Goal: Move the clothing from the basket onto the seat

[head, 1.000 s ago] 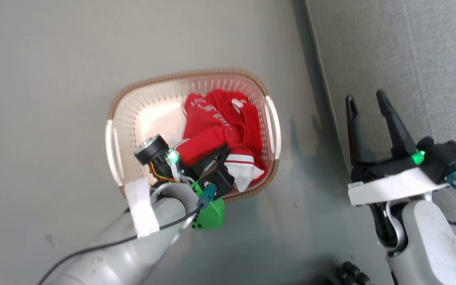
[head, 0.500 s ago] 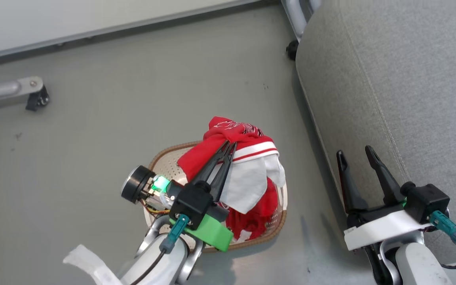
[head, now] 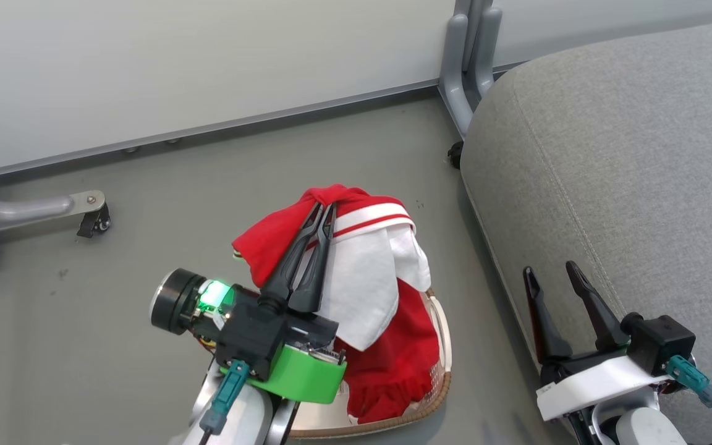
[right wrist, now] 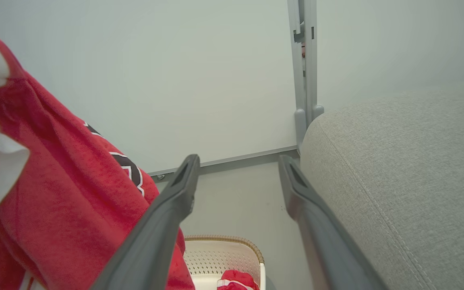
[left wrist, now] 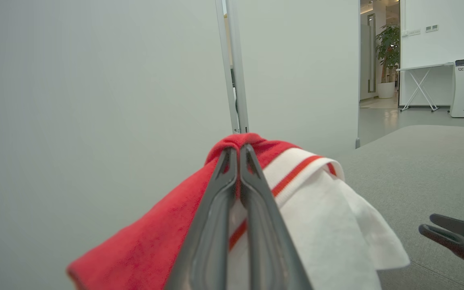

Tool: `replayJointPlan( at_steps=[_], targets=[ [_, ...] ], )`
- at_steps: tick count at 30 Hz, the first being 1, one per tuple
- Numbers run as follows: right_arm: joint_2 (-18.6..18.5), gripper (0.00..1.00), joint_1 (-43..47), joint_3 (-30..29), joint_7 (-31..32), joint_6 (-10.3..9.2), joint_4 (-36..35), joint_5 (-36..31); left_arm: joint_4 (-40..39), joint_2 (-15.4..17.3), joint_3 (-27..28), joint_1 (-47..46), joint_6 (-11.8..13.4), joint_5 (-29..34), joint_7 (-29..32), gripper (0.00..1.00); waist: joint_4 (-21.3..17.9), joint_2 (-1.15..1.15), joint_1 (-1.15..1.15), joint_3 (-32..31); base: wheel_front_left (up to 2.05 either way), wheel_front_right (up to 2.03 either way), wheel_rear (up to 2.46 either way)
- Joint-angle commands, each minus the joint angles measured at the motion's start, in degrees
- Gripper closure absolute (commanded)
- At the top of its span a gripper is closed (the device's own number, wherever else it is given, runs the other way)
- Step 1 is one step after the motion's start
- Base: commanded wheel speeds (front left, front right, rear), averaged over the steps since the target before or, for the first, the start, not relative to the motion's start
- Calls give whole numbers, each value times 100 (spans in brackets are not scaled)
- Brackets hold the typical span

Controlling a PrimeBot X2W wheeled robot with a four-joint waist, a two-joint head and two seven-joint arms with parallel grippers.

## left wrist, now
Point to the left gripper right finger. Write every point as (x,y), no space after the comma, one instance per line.
(268,241)

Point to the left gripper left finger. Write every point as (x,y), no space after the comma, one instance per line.
(208,225)

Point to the red and white garment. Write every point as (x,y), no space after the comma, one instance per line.
(155,241)

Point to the white plant pot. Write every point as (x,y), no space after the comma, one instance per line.
(386,90)

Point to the white partition panel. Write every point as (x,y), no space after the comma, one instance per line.
(95,100)
(296,80)

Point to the white folding table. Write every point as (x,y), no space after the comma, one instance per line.
(425,67)

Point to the green potted plant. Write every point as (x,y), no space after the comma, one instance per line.
(389,48)

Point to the grey partition frame post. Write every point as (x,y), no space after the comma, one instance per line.
(237,60)
(224,60)

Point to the wall switch plate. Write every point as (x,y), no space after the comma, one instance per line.
(431,28)
(414,32)

